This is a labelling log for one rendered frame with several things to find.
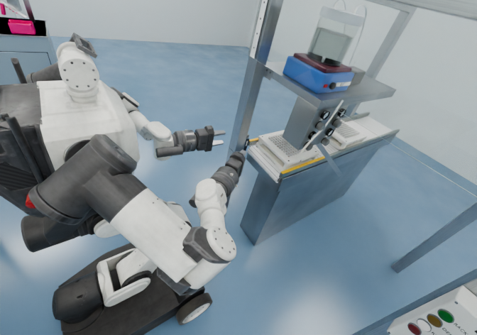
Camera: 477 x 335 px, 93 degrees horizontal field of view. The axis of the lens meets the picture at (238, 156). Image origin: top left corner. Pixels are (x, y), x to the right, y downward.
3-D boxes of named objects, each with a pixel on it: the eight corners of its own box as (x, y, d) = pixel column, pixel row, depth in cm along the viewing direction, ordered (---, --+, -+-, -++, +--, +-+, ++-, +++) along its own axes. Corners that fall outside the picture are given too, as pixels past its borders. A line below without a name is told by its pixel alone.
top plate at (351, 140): (345, 145, 138) (346, 143, 137) (315, 124, 153) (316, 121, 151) (365, 138, 152) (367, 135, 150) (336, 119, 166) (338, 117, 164)
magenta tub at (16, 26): (11, 34, 192) (7, 22, 186) (12, 30, 199) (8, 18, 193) (35, 35, 200) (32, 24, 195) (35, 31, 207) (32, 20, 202)
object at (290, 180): (277, 192, 119) (282, 179, 112) (245, 158, 135) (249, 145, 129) (389, 144, 188) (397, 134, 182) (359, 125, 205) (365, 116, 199)
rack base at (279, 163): (285, 138, 141) (287, 134, 140) (314, 162, 127) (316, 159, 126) (255, 145, 128) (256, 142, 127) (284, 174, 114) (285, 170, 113)
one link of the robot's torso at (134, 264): (117, 301, 105) (175, 232, 96) (108, 264, 117) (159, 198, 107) (146, 294, 118) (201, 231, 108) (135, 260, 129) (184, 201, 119)
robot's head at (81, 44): (53, 72, 46) (71, 40, 44) (50, 57, 51) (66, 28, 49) (86, 87, 51) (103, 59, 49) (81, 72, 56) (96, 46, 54)
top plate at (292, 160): (288, 130, 138) (289, 128, 137) (318, 155, 124) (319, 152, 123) (257, 138, 125) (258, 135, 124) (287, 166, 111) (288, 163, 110)
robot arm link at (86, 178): (89, 240, 37) (25, 184, 36) (108, 229, 46) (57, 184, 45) (143, 188, 40) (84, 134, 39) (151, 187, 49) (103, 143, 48)
